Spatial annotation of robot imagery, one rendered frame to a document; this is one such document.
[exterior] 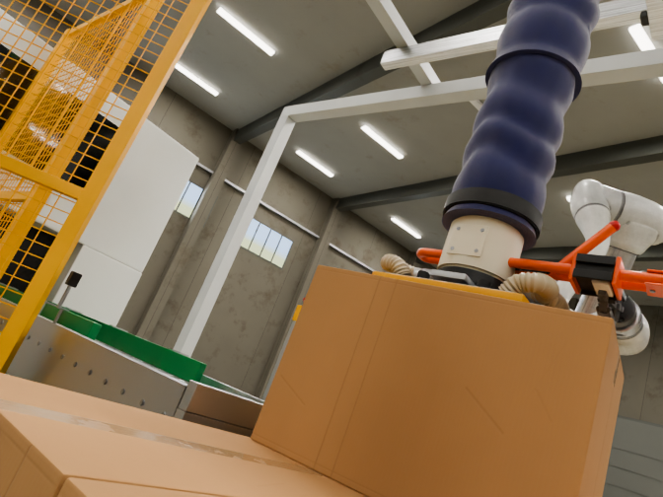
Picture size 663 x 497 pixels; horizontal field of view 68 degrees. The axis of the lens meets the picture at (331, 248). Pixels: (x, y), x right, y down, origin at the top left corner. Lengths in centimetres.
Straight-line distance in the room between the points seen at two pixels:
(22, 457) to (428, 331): 68
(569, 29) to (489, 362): 87
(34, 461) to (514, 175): 101
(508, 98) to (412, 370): 69
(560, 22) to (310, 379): 104
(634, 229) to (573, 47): 66
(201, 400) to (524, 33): 115
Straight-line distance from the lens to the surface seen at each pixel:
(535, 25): 144
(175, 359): 215
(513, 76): 136
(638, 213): 183
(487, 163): 120
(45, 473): 49
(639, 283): 112
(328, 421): 101
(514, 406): 89
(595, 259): 109
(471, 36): 368
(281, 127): 506
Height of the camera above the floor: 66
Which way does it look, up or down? 17 degrees up
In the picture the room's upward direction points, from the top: 21 degrees clockwise
